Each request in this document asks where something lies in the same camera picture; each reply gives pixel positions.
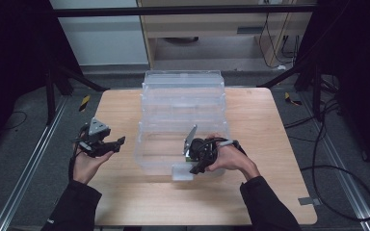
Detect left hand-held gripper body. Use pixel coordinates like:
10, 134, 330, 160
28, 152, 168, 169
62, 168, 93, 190
76, 116, 111, 158

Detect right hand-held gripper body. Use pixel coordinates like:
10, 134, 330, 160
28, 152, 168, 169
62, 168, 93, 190
183, 124, 219, 167

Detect clear plastic storage box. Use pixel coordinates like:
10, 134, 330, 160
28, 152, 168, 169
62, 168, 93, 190
134, 69, 231, 182

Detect person's left hand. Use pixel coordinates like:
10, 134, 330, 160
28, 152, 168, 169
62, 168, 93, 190
72, 143, 115, 185

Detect person's right hand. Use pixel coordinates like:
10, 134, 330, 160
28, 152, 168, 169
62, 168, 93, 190
205, 134, 261, 181

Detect yellow and black tape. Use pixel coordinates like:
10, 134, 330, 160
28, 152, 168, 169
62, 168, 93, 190
78, 94, 92, 113
283, 91, 303, 107

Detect black metal stand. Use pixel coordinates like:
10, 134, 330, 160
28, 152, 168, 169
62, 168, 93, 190
256, 54, 324, 122
43, 61, 110, 126

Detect white cabinet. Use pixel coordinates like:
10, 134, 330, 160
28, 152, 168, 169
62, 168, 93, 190
48, 0, 149, 67

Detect grey tape strip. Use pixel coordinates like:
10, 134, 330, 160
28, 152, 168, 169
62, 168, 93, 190
298, 196, 322, 206

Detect dark curtain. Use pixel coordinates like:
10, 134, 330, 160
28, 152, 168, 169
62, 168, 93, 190
297, 0, 370, 179
0, 0, 80, 158

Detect light wooden desk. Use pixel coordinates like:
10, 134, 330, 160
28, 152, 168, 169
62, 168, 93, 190
137, 0, 319, 70

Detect black horizontal bar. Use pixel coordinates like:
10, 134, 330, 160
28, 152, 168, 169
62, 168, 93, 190
49, 4, 318, 18

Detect right hand-held gripper cable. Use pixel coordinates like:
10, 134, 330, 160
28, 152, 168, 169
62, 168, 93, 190
201, 137, 249, 158

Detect hand-held gripper cable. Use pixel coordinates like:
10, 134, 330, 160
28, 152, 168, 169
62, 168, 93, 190
201, 137, 249, 158
68, 124, 89, 181

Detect left hand-held gripper cable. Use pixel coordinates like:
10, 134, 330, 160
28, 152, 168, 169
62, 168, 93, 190
68, 124, 89, 181

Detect aluminium floor rail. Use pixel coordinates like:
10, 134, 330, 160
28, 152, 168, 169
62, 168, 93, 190
298, 92, 370, 231
0, 95, 70, 231

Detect thin black floor cable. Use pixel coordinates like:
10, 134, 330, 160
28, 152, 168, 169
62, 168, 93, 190
0, 110, 29, 131

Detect black hanging desk cables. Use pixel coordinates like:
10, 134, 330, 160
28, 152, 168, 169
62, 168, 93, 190
258, 13, 301, 70

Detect black cable bundle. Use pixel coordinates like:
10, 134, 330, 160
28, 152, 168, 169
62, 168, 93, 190
283, 75, 342, 130

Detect black looped floor cable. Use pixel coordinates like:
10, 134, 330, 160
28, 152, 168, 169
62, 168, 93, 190
300, 165, 370, 223

